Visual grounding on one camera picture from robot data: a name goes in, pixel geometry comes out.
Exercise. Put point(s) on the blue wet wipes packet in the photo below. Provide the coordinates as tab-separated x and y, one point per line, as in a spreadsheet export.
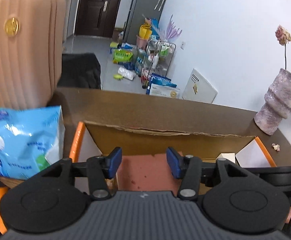
23	142

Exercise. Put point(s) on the white plastic bag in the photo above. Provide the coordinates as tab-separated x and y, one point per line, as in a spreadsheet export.
127	73

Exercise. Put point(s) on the dried rose bouquet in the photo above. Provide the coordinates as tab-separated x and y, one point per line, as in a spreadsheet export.
284	36

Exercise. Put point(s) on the fallen dried petal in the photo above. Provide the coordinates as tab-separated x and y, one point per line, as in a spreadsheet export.
276	147

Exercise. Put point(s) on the white leaning board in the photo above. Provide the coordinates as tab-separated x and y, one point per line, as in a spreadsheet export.
200	86

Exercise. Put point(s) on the dark brown door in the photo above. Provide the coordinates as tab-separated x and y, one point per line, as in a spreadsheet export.
93	7

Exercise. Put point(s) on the pink bin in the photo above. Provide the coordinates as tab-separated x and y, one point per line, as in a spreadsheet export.
141	42

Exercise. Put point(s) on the purple hangers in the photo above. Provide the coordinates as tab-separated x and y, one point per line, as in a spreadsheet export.
171	30

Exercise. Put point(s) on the yellow bag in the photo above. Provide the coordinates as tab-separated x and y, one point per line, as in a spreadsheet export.
145	31

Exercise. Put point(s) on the green packet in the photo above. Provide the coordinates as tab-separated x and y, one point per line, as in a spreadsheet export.
122	56

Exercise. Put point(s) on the blue white carton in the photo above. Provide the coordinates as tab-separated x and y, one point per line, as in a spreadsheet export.
161	86

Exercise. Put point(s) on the red cardboard box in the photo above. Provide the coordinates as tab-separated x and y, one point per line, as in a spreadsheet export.
160	140

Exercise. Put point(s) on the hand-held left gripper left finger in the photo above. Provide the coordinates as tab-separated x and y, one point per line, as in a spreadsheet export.
114	161

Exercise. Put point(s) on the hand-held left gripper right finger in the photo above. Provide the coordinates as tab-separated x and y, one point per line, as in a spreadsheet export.
173	165

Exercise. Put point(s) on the pink ribbed suitcase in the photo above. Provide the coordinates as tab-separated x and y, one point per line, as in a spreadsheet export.
23	50

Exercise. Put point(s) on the pink textured vase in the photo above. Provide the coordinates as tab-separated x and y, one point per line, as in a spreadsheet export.
279	100

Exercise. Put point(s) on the wall outlet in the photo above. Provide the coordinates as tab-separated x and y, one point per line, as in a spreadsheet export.
183	45

